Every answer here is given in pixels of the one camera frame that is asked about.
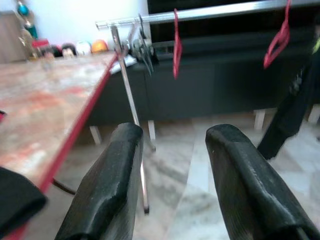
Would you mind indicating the light wooden cabinet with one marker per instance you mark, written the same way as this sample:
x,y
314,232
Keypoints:
x,y
10,37

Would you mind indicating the orange round plush toy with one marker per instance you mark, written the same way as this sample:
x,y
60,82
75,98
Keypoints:
x,y
100,46

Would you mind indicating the black round plush toy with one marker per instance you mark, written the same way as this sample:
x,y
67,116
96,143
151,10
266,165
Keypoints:
x,y
68,47

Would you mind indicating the red lidded jar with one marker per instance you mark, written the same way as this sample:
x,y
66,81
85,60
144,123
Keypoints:
x,y
40,43

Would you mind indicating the black garment green logo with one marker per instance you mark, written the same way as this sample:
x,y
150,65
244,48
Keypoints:
x,y
287,120

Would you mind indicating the red plastic hanger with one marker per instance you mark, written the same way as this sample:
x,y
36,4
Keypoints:
x,y
178,50
285,27

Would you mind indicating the black television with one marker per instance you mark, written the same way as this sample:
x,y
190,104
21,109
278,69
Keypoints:
x,y
200,3

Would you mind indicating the teal gold figurine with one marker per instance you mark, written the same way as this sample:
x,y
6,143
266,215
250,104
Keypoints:
x,y
23,7

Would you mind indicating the white round plush toy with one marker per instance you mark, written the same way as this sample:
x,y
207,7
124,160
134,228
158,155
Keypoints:
x,y
83,47

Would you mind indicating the marble folding table red edge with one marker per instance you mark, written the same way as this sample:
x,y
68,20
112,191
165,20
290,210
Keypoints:
x,y
37,100

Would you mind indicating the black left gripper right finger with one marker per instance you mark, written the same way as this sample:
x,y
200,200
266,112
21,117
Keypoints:
x,y
250,190

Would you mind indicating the black TV console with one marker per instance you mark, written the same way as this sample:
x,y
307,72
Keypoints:
x,y
200,95

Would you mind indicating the black shirt red collar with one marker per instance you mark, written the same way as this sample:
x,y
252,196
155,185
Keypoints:
x,y
17,200

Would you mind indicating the grey hanging clips bundle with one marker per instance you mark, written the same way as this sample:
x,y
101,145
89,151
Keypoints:
x,y
143,47

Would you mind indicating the silver metal garment rack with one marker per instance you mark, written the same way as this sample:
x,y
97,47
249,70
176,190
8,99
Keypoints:
x,y
225,11

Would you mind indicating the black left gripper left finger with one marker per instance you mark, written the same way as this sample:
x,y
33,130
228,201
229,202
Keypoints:
x,y
110,180

